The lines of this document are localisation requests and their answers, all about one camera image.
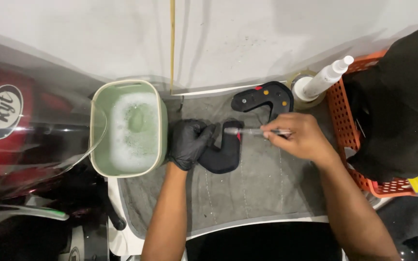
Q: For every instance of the grey towel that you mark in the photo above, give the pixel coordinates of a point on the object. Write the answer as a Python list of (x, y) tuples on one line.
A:
[(238, 188)]

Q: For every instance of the person's left hand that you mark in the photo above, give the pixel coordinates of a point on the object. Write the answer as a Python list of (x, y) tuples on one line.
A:
[(187, 145)]

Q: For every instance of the black cheek pad with dots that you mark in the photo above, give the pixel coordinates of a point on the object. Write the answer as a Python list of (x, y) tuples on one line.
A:
[(263, 98)]

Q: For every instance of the clear helmet visor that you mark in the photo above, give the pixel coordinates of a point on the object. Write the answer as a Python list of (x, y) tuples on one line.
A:
[(85, 145)]

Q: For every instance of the orange plastic basket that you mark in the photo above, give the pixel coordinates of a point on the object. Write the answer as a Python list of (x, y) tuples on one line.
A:
[(347, 123)]

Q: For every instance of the green tub of soapy water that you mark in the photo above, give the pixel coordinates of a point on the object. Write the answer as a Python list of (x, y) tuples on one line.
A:
[(128, 127)]

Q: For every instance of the person's right fingers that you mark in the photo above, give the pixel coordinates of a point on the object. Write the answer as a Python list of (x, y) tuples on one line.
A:
[(274, 128)]

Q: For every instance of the black helmet with white trim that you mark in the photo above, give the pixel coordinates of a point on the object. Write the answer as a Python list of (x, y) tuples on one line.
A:
[(42, 232)]

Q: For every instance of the black helmet cheek pad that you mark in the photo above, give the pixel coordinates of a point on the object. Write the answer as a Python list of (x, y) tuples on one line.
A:
[(222, 150)]

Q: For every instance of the person's right hand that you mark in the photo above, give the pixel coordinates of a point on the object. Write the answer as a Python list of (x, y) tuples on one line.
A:
[(299, 139)]

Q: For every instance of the clear tape roll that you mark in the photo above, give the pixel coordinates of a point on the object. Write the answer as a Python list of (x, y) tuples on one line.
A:
[(305, 92)]

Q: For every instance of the thin wooden stick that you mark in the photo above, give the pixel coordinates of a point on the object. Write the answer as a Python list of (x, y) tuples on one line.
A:
[(172, 43)]

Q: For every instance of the black helmet liner cloth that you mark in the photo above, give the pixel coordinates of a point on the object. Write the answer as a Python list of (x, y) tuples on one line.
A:
[(401, 105)]

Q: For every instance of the red motorcycle helmet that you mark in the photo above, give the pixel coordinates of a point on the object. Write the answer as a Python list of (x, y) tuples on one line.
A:
[(20, 134)]

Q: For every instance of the white spray bottle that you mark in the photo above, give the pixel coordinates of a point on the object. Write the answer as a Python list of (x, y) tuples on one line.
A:
[(327, 77)]

